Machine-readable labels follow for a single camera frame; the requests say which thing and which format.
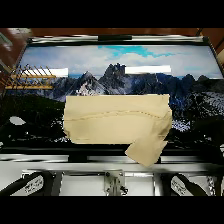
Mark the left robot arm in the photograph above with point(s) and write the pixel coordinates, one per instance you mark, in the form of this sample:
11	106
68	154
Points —
28	185

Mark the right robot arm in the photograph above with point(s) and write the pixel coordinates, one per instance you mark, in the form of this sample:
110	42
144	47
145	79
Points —
183	185

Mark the beige shirt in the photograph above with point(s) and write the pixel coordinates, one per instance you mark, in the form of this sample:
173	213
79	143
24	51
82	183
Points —
113	120

